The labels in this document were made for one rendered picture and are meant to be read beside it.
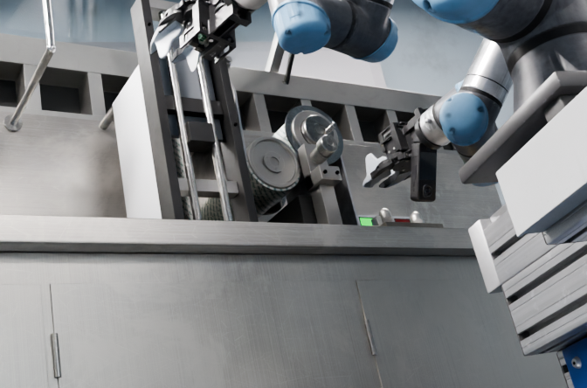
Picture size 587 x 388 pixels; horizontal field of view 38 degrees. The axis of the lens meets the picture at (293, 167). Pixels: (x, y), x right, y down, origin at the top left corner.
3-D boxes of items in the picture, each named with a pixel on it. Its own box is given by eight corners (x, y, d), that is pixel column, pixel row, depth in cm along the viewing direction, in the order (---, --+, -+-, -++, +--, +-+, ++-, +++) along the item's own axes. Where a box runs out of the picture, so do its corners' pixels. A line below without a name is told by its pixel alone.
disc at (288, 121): (293, 162, 176) (279, 101, 182) (292, 162, 177) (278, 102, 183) (350, 166, 184) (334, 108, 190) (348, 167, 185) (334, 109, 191)
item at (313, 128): (301, 112, 182) (331, 117, 185) (297, 117, 183) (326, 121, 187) (307, 142, 178) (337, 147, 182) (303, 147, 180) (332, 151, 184)
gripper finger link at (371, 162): (358, 166, 177) (389, 145, 171) (366, 191, 174) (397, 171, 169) (348, 164, 175) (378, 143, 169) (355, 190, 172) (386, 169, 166)
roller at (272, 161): (254, 185, 168) (244, 133, 173) (201, 237, 187) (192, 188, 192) (305, 189, 174) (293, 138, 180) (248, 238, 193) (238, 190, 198)
